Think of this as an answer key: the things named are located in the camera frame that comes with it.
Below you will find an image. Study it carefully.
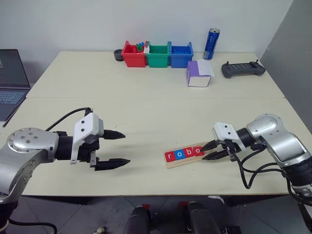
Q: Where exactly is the wooden letter tray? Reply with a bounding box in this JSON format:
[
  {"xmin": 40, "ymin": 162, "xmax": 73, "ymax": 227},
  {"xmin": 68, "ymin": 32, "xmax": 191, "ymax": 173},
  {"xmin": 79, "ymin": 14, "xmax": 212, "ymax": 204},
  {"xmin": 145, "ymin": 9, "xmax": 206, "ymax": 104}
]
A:
[{"xmin": 164, "ymin": 141, "xmax": 210, "ymax": 169}]

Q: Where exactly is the blue plastic bin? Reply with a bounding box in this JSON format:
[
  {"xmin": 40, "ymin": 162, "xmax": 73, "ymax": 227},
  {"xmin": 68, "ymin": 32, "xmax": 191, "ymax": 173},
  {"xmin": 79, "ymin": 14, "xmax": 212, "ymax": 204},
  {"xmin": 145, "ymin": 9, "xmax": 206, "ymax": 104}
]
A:
[{"xmin": 169, "ymin": 41, "xmax": 195, "ymax": 68}]

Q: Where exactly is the purple and white box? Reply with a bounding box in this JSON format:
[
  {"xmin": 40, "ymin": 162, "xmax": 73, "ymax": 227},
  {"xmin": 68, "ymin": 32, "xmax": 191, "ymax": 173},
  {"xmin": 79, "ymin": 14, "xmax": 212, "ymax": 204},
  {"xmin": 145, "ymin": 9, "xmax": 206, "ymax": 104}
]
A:
[{"xmin": 186, "ymin": 59, "xmax": 215, "ymax": 88}]

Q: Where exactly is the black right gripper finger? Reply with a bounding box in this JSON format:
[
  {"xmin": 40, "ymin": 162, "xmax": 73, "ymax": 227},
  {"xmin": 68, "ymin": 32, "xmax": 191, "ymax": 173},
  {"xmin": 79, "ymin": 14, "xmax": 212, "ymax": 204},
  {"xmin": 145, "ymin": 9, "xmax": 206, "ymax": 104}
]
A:
[
  {"xmin": 201, "ymin": 139, "xmax": 221, "ymax": 152},
  {"xmin": 202, "ymin": 150, "xmax": 230, "ymax": 161}
]

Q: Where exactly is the black body cable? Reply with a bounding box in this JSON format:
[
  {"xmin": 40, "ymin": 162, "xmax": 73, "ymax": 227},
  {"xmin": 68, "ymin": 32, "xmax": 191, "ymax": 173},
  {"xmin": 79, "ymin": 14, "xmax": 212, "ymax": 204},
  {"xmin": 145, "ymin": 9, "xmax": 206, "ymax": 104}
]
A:
[{"xmin": 8, "ymin": 218, "xmax": 58, "ymax": 234}]

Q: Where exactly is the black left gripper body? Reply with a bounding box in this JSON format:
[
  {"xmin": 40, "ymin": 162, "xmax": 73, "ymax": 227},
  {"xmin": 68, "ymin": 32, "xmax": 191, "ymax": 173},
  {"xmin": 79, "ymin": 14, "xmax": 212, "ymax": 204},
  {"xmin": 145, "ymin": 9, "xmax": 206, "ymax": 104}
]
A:
[{"xmin": 78, "ymin": 135, "xmax": 101, "ymax": 169}]

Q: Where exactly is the green plastic bin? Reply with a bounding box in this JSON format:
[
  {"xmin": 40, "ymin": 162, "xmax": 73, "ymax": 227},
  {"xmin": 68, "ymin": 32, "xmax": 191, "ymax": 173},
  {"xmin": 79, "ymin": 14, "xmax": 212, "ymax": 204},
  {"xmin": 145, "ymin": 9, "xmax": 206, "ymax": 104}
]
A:
[{"xmin": 145, "ymin": 41, "xmax": 171, "ymax": 68}]

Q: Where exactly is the narrow dark rounded shape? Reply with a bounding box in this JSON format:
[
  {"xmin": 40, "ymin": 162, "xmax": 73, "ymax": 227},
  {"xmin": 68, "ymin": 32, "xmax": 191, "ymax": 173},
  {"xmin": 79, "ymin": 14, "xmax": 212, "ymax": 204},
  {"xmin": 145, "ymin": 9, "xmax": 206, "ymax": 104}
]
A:
[{"xmin": 124, "ymin": 206, "xmax": 151, "ymax": 234}]

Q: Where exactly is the wide dark rounded shape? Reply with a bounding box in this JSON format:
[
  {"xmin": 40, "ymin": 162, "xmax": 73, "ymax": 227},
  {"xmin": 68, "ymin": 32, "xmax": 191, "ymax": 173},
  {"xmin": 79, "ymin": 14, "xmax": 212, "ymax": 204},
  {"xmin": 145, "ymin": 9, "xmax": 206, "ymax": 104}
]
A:
[{"xmin": 186, "ymin": 201, "xmax": 226, "ymax": 234}]

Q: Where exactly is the blue drink can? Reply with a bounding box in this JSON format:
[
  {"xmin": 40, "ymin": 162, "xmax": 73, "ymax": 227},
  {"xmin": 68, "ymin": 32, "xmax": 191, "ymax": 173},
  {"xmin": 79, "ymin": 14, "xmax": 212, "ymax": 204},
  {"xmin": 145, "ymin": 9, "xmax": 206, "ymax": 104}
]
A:
[{"xmin": 203, "ymin": 28, "xmax": 221, "ymax": 60}]

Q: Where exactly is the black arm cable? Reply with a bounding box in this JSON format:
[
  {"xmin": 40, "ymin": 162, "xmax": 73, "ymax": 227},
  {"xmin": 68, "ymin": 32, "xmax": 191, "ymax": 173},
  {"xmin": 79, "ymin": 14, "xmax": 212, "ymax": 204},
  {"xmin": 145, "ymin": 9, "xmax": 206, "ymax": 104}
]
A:
[
  {"xmin": 237, "ymin": 142, "xmax": 293, "ymax": 190},
  {"xmin": 45, "ymin": 107, "xmax": 94, "ymax": 132}
]

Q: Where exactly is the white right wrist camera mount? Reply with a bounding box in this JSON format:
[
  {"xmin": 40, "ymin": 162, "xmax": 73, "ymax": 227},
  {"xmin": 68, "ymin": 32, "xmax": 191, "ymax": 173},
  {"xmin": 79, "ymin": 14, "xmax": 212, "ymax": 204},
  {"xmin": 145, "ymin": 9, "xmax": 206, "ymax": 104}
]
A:
[{"xmin": 213, "ymin": 121, "xmax": 246, "ymax": 153}]

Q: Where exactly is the grey handheld controller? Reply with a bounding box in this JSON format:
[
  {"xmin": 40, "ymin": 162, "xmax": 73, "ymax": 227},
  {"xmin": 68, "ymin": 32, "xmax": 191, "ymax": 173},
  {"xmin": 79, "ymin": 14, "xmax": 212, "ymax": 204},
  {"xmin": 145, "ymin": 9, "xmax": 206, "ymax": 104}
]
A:
[{"xmin": 221, "ymin": 60, "xmax": 266, "ymax": 79}]

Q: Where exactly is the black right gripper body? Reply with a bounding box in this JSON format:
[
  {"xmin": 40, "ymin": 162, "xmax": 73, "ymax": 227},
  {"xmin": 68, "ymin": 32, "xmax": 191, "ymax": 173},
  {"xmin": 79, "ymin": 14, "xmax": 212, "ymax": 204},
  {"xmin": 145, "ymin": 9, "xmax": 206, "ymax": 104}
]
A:
[{"xmin": 218, "ymin": 138, "xmax": 242, "ymax": 162}]

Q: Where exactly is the white paper sheet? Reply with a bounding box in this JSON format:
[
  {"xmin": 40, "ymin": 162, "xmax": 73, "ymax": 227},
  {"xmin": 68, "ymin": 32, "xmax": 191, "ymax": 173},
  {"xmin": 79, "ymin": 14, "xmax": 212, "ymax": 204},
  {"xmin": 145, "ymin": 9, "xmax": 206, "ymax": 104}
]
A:
[{"xmin": 196, "ymin": 59, "xmax": 215, "ymax": 77}]

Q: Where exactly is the red plastic bin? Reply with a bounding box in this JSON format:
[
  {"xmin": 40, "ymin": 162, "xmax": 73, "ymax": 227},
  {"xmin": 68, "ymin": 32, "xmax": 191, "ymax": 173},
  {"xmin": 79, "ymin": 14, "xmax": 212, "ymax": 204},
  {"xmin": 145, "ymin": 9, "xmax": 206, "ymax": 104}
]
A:
[{"xmin": 121, "ymin": 40, "xmax": 148, "ymax": 68}]

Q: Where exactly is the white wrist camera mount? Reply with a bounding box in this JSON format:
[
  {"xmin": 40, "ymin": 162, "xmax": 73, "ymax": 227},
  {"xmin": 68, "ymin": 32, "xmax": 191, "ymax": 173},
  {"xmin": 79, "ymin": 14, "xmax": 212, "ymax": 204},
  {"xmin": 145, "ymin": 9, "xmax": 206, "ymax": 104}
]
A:
[
  {"xmin": 213, "ymin": 121, "xmax": 246, "ymax": 153},
  {"xmin": 70, "ymin": 113, "xmax": 105, "ymax": 164}
]

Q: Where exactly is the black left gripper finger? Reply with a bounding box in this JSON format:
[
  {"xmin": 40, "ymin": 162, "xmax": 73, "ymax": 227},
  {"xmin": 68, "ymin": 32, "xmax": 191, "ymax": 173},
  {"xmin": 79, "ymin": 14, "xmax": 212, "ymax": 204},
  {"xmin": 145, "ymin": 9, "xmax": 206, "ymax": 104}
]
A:
[
  {"xmin": 102, "ymin": 130, "xmax": 126, "ymax": 141},
  {"xmin": 94, "ymin": 158, "xmax": 131, "ymax": 172}
]

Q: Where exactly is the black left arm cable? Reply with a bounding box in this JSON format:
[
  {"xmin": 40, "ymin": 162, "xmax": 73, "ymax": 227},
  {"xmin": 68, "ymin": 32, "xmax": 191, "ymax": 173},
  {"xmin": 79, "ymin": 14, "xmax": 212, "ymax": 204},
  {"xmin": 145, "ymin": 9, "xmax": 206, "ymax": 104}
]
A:
[{"xmin": 45, "ymin": 107, "xmax": 94, "ymax": 132}]

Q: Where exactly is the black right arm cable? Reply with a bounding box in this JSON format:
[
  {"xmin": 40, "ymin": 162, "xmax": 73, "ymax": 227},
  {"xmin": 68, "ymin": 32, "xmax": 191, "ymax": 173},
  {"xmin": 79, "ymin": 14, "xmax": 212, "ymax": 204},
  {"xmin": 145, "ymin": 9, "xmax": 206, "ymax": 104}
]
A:
[{"xmin": 237, "ymin": 142, "xmax": 293, "ymax": 190}]

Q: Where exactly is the dark grey laptop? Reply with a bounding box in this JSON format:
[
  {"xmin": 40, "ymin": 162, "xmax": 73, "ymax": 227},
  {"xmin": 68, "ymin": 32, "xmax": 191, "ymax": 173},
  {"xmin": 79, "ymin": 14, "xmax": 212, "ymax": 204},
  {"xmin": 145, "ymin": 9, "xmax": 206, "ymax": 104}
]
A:
[{"xmin": 0, "ymin": 49, "xmax": 32, "ymax": 122}]

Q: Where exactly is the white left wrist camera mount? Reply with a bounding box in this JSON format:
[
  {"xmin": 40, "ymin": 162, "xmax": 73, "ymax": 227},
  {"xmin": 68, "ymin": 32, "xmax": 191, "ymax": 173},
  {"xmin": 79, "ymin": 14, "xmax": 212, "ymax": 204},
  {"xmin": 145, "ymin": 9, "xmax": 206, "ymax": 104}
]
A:
[{"xmin": 70, "ymin": 113, "xmax": 105, "ymax": 164}]

